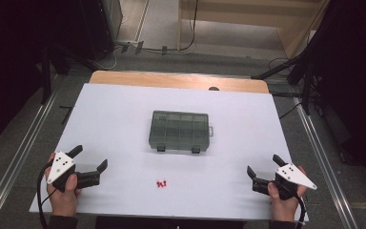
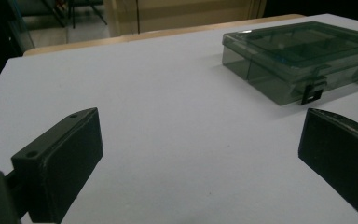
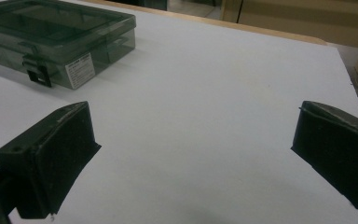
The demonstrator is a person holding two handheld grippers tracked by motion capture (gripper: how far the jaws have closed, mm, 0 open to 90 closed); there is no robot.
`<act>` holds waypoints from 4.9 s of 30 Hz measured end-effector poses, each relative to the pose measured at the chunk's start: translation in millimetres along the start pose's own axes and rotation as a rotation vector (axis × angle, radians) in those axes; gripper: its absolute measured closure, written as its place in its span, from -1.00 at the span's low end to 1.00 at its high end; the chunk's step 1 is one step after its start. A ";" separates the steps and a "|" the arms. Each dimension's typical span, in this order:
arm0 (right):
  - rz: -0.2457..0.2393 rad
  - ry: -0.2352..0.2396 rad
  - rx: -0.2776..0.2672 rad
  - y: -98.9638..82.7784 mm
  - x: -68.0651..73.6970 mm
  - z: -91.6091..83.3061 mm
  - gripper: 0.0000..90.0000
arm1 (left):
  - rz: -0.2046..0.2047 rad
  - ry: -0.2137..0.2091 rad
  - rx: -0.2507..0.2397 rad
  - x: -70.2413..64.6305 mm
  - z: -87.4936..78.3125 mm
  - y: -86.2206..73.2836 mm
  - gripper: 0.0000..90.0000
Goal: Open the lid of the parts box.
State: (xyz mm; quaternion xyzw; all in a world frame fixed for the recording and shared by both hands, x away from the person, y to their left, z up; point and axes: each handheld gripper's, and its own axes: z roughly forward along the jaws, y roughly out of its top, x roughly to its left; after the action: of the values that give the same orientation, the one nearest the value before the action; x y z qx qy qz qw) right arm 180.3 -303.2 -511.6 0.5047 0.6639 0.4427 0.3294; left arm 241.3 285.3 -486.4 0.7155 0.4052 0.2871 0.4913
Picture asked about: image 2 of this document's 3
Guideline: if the grey transparent plastic organizer box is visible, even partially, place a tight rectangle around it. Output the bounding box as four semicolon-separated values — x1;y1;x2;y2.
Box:
222;21;358;106

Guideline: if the beige wooden cabinet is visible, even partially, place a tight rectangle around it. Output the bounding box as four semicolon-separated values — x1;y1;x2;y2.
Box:
103;0;267;37

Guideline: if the black metal stand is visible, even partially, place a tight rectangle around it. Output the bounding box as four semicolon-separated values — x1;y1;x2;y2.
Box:
40;0;108;29

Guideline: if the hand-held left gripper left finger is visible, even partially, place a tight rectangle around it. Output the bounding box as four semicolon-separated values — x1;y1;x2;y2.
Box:
11;107;104;224

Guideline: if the wooden table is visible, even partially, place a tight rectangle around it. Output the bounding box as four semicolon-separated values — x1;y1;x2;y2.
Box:
22;13;307;57

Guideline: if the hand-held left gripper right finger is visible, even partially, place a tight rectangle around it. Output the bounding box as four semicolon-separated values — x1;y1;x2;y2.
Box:
297;107;358;223

